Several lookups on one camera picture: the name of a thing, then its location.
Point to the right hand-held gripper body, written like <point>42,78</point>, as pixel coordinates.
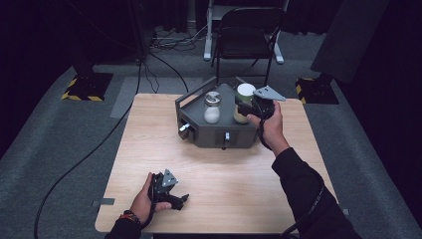
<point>267,94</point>

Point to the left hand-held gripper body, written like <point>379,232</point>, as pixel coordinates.
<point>169,179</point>

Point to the yellowish jar with white lid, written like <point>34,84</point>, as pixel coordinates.
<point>246,90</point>

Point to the dark grey corner rack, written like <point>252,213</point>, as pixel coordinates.
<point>229,132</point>

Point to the glass shaker with silver lid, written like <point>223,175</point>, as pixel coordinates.
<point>212,111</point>

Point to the person's left hand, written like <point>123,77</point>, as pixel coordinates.
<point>142,204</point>

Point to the person's right hand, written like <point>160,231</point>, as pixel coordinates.
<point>273,129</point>

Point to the striped-edge black stand base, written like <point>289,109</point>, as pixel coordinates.
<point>318,91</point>
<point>89,87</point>

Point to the black folding chair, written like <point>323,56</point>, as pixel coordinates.
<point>245,43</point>

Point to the grey tape strip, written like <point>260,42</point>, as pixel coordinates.
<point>103,201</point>
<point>345,211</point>

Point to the light grey floor mat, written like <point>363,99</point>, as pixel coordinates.
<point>129,96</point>

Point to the dark grey panel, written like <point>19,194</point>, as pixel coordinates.
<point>348,40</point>

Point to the black stand post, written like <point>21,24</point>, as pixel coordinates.
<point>143,33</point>

